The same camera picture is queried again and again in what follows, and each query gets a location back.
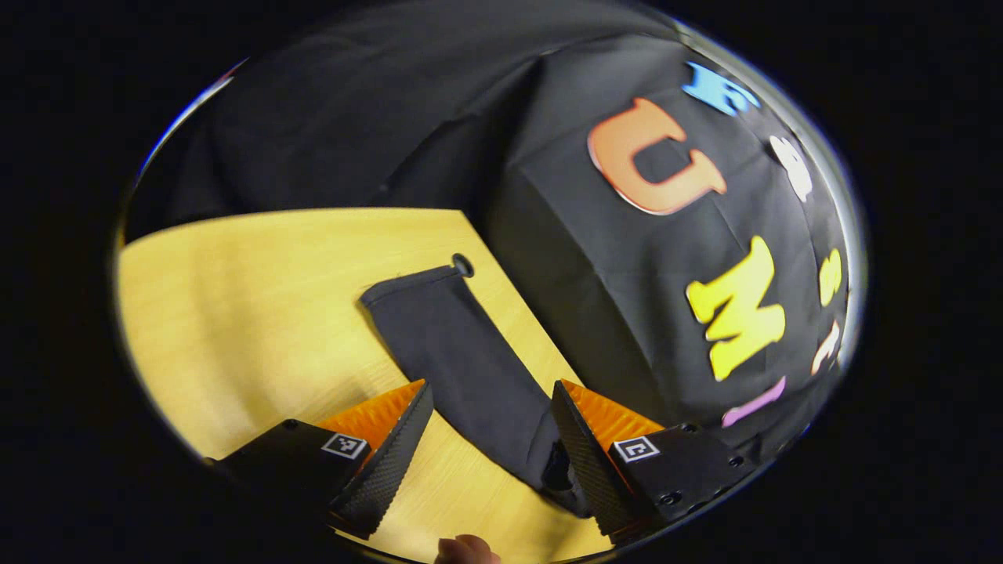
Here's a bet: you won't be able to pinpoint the black jeans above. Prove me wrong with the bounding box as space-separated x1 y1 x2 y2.
359 264 594 519

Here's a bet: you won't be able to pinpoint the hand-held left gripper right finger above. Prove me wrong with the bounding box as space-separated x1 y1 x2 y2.
551 379 758 547

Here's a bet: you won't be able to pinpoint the black backdrop cloth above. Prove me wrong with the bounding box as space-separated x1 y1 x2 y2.
124 0 864 471

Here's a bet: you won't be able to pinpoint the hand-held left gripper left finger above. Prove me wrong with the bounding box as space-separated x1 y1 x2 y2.
208 379 434 542

